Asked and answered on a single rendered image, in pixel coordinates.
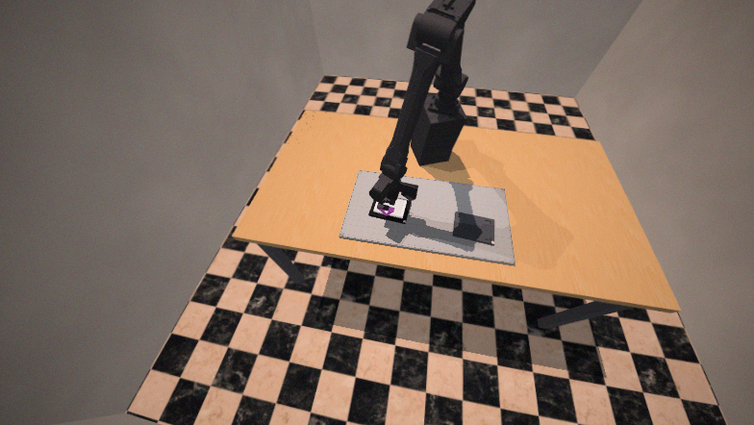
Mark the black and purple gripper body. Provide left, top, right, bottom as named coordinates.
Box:
left=377, top=196, right=396, bottom=211

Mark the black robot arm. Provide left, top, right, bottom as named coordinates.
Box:
left=369, top=0, right=476, bottom=202

